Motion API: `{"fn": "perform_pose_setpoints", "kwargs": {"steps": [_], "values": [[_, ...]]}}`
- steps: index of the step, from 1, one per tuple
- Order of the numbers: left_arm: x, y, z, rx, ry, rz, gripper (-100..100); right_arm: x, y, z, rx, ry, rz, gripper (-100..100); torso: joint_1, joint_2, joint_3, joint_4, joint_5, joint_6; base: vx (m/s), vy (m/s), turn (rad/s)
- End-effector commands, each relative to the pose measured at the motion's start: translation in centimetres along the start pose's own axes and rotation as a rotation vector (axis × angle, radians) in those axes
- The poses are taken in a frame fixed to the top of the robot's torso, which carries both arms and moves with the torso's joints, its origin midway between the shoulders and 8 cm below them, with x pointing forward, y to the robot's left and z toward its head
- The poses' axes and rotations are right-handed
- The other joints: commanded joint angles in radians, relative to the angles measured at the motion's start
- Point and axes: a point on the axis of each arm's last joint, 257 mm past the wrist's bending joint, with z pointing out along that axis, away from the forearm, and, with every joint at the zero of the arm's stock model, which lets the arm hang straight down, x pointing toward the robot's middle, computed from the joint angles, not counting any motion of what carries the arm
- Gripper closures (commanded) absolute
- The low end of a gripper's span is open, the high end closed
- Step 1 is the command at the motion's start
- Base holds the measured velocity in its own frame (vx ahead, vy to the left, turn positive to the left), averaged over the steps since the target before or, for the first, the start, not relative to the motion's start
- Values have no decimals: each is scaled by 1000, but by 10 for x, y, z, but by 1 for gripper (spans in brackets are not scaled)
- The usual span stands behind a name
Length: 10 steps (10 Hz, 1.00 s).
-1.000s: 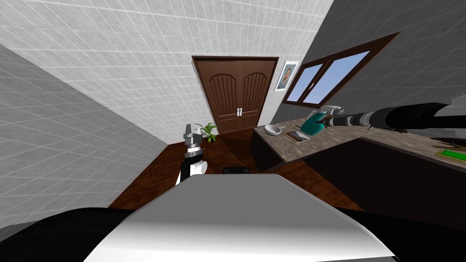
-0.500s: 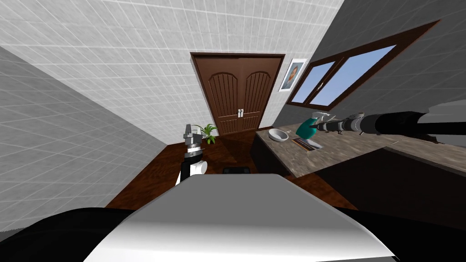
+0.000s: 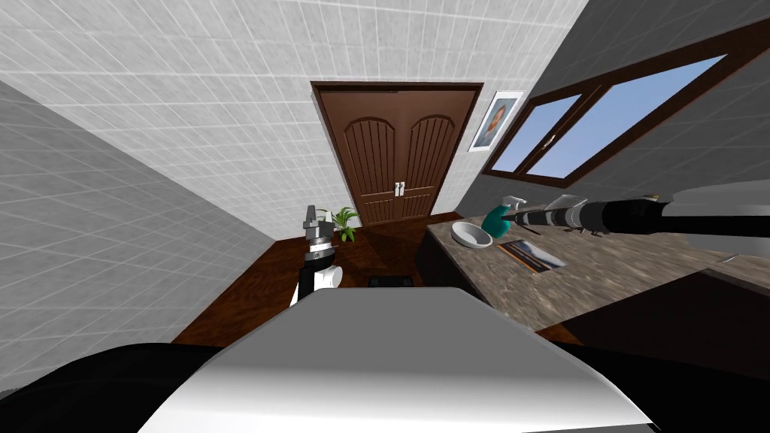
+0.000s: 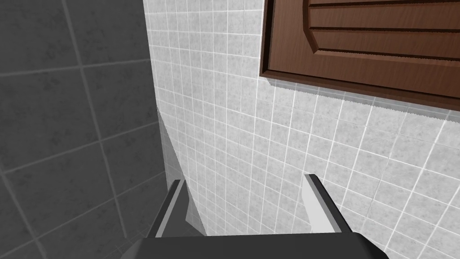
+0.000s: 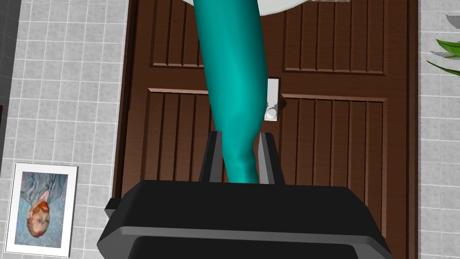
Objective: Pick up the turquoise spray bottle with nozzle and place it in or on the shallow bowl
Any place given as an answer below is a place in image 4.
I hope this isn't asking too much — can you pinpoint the brown wooden cabinet door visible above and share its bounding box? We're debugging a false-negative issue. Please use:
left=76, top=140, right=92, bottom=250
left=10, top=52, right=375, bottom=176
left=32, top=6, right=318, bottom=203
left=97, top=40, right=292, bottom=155
left=259, top=0, right=460, bottom=112

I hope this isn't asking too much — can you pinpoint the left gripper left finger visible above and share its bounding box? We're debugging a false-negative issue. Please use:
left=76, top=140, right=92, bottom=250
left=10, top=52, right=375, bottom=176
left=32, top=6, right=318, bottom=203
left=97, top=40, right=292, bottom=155
left=147, top=179, right=206, bottom=238

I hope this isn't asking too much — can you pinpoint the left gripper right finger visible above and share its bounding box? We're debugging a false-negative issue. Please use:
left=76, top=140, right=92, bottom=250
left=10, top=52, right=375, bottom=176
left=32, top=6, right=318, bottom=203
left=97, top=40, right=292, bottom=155
left=301, top=174, right=353, bottom=234

